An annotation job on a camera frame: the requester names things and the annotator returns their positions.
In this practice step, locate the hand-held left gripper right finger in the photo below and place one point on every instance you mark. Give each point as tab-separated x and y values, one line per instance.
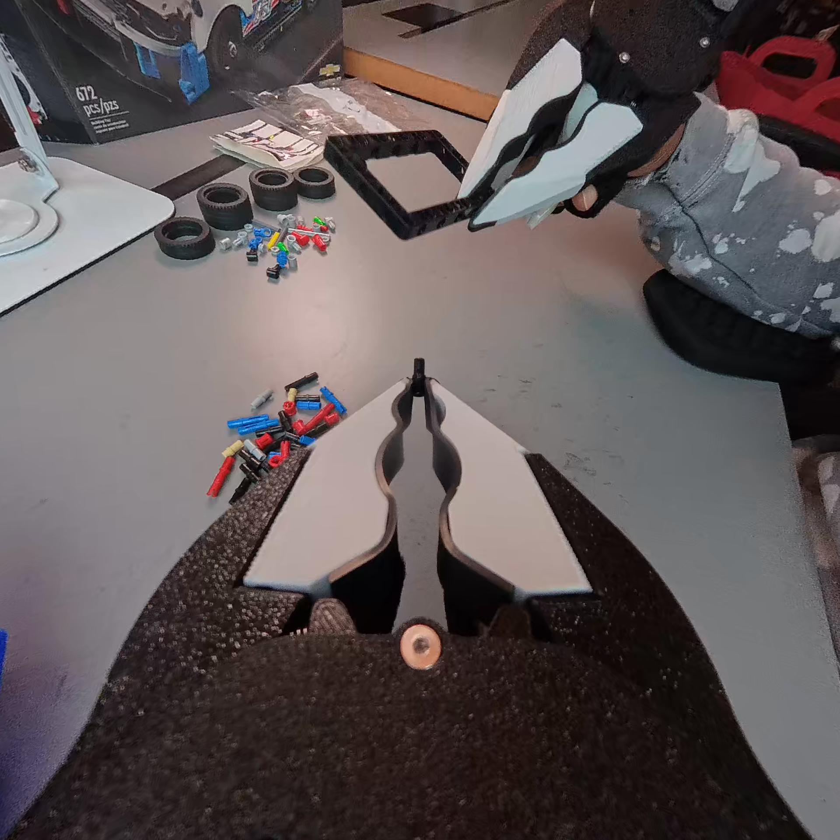
512	518

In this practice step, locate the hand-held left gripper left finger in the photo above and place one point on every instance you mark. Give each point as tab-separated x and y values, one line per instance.
328	512

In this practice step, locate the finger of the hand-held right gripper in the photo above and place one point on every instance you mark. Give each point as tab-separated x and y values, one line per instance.
590	144
525	92

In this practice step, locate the pile of small connector pins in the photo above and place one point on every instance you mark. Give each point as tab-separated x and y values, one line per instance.
282	433

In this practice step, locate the black connector pin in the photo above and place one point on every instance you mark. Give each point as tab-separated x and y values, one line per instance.
418	377

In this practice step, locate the black building frame assembly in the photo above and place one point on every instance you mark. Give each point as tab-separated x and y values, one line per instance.
348	164

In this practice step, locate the cluster of mixed small parts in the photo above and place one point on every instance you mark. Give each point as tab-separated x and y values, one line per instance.
282	243

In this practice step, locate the person's right forearm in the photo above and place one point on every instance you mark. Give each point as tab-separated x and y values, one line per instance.
735	216

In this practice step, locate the grey desk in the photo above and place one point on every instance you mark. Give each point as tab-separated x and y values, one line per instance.
525	328

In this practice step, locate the person's right hand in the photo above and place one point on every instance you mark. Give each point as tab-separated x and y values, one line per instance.
585	198

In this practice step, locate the grey table with wooden edge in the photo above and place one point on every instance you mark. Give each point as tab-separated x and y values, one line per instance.
446	52

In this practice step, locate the red chair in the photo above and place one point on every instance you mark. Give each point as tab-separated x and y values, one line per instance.
787	72

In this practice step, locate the clear plastic bags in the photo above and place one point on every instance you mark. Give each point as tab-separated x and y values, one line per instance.
341	105

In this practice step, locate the black rubber toy tire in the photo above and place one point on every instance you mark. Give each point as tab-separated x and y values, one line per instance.
210	213
259	197
302	190
167	246

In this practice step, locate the black toy car set box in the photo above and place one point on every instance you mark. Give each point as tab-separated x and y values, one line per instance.
262	52

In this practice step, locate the shiny sticker sheet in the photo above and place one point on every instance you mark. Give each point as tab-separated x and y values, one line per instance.
262	144

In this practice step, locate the person's torso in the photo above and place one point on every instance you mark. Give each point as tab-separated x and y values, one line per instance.
820	512

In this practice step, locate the blue plastic bin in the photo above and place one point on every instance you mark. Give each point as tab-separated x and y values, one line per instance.
2	656

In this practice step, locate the white book stand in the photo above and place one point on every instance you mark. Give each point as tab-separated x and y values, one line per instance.
98	216

